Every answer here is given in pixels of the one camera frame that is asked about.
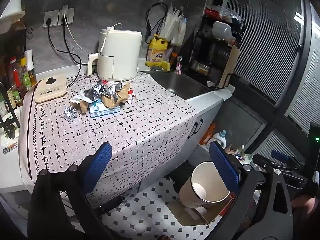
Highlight white laundry bottle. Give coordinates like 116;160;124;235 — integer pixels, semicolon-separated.
206;130;227;151

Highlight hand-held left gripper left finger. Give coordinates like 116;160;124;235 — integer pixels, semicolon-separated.
27;141;113;240

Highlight black metal stand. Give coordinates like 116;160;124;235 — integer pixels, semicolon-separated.
0;82;21;139

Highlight white wall shelf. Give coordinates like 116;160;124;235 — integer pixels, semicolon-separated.
0;0;26;34

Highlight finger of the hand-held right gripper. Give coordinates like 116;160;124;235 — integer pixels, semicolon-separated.
253;154;308;184
271;149;304;168

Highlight grey wall socket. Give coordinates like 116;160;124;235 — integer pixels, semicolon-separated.
58;8;75;25
43;10;60;28

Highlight grey window blinds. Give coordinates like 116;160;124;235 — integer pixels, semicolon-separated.
225;0;320;160

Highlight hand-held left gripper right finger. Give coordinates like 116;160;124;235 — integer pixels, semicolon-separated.
207;141;293;240

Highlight crumpled silver printed wrapper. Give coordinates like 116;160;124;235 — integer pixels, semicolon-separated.
84;81;123;104

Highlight cream air fryer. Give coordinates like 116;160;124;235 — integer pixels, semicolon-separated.
87;29;143;82

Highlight red cap oil bottle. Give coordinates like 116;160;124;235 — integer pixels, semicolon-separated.
7;57;25;105

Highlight hanging plastic bags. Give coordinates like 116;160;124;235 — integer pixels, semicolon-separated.
160;4;187;47

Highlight dark glass bottle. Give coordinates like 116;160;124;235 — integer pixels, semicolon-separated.
0;80;15;113

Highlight white top spray bottle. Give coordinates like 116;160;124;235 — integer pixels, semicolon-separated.
24;49;37;85

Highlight white plastic container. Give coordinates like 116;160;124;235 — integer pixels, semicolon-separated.
212;21;236;43

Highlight large paper cup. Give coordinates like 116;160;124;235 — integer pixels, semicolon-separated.
179;162;230;208

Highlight yellow detergent bottle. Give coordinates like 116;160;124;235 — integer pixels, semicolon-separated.
146;34;168;68

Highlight black power cable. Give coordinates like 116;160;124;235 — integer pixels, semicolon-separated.
46;17;82;87
62;21;82;62

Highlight crumpled white tissue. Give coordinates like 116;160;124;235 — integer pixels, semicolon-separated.
70;95;91;113

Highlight white charging cable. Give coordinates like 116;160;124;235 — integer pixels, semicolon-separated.
64;12;123;54

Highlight person's right hand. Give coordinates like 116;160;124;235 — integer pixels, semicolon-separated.
291;196;316;215

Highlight hanging black cable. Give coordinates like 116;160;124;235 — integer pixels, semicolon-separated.
146;2;168;40

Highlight cream induction cooker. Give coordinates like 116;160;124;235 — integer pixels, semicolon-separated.
34;74;68;103

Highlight foil ball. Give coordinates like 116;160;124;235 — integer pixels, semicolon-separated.
64;106;78;122

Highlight patterned pink tablecloth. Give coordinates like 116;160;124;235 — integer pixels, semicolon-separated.
18;71;204;209

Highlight yellow cap green label bottle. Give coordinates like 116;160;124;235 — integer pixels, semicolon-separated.
20;57;33;91

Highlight blue white medicine box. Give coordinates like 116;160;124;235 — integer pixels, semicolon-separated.
89;100;120;118

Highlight steel sink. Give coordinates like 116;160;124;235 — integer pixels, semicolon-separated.
144;70;213;100

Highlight colourful snack packet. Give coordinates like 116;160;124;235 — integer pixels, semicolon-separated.
226;144;253;166

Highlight white base cabinet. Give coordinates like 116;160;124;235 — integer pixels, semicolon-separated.
186;86;236;155

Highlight wooden cutting board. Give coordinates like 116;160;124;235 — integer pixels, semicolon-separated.
218;45;240;88

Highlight brown paper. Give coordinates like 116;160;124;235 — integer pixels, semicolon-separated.
101;82;132;109

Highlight black dish rack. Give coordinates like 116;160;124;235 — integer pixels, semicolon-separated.
180;6;245;88

